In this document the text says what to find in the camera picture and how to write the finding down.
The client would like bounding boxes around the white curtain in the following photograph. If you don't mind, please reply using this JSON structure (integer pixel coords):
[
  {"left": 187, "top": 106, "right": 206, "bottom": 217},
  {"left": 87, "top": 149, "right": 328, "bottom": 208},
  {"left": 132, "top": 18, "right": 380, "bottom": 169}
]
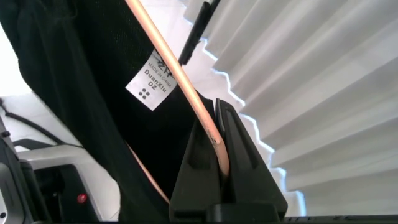
[{"left": 183, "top": 0, "right": 398, "bottom": 217}]

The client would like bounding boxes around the black clothes rack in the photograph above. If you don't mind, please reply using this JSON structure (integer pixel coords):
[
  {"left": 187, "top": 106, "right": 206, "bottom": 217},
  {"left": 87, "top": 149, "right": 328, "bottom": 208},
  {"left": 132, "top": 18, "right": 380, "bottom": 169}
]
[{"left": 178, "top": 0, "right": 222, "bottom": 67}]

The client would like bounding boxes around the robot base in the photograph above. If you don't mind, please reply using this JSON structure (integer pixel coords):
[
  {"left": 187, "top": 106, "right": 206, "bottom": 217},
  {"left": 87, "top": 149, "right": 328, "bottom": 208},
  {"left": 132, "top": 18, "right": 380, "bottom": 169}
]
[{"left": 0, "top": 115, "right": 121, "bottom": 222}]

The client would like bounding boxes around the black cable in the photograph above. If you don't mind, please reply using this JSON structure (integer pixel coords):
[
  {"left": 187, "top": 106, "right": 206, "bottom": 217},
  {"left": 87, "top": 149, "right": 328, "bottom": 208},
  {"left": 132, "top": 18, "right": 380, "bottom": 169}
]
[{"left": 0, "top": 98, "right": 83, "bottom": 150}]

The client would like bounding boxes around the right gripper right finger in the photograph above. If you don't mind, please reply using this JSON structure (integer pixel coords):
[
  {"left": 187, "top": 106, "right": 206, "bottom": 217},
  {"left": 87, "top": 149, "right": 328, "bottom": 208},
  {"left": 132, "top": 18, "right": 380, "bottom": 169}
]
[{"left": 215, "top": 98, "right": 289, "bottom": 222}]

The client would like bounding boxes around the pink clothes hanger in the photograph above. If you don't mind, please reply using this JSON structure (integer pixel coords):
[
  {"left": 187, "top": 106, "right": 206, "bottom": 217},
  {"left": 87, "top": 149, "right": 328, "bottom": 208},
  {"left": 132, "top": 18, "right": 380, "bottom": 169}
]
[{"left": 124, "top": 0, "right": 231, "bottom": 205}]

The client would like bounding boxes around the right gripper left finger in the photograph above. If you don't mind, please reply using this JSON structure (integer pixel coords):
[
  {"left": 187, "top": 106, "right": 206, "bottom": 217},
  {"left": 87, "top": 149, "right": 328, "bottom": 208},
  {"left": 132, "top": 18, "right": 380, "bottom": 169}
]
[{"left": 169, "top": 121, "right": 225, "bottom": 222}]

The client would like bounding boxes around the black garment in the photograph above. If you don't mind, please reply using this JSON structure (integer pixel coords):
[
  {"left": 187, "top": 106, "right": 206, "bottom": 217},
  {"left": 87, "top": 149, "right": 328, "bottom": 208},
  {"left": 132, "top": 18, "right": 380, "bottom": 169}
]
[{"left": 0, "top": 0, "right": 218, "bottom": 222}]

